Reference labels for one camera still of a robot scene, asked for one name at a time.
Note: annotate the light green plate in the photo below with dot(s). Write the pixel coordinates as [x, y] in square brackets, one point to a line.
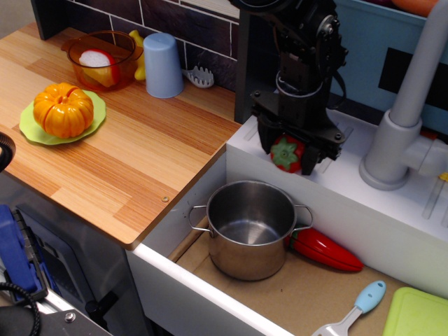
[34, 133]

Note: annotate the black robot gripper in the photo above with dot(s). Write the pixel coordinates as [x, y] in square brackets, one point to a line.
[304, 119]

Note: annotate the red toy strawberry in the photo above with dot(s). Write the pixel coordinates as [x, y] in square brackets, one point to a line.
[286, 153]

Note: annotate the orange toy pumpkin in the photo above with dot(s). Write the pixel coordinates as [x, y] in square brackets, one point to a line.
[63, 110]

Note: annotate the blue clamp tool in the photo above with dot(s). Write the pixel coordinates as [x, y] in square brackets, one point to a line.
[20, 255]

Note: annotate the blue handled white spatula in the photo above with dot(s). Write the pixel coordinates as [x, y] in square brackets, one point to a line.
[367, 300]

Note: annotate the orange transparent bowl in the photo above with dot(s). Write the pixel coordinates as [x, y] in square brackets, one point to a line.
[121, 46]

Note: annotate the red white toy radish slice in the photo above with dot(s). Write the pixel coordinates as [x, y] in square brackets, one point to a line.
[95, 58]

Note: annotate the light blue plastic cup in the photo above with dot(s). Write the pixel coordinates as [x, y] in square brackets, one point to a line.
[164, 78]

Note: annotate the stainless steel pot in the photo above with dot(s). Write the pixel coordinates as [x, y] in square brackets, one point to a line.
[248, 222]

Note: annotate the grey toy faucet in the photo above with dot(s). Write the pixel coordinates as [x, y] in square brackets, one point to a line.
[397, 146]

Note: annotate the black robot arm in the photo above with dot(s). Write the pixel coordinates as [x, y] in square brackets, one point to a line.
[306, 35]

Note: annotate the yellow toy cheese wedge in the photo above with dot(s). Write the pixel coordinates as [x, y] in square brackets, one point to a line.
[104, 76]

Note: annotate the red toy chili pepper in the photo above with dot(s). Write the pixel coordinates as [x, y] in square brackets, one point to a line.
[314, 245]

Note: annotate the white toy sink unit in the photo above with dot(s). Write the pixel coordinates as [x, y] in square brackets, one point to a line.
[399, 235]

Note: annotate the lime green cutting board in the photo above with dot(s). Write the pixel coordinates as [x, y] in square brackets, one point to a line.
[414, 312]

